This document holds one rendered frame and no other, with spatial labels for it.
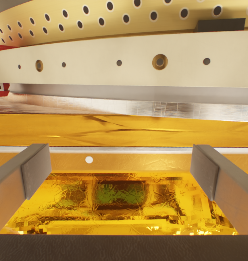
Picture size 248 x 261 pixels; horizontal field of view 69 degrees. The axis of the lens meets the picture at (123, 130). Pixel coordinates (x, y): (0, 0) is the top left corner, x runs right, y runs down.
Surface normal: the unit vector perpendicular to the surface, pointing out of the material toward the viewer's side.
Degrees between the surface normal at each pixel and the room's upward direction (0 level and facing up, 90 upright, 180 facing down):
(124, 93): 90
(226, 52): 90
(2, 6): 62
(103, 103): 90
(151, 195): 125
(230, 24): 90
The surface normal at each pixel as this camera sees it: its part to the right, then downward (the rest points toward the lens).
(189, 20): -0.24, 0.69
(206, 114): -0.24, 0.26
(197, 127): 0.00, 0.27
